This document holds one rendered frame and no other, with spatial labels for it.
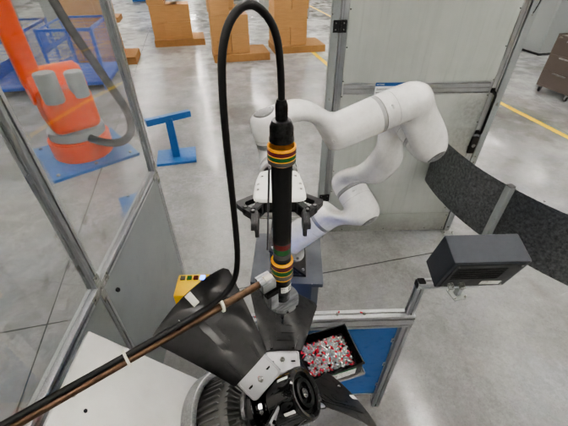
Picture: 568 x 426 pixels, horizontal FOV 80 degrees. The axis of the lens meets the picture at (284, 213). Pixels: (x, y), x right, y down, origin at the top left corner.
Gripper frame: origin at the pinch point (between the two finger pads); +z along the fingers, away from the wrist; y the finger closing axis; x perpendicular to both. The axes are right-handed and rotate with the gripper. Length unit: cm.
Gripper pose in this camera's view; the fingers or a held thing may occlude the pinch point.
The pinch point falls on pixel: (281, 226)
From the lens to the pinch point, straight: 59.7
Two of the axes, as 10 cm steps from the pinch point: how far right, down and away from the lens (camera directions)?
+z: 0.4, 6.3, -7.8
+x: 0.0, -7.8, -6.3
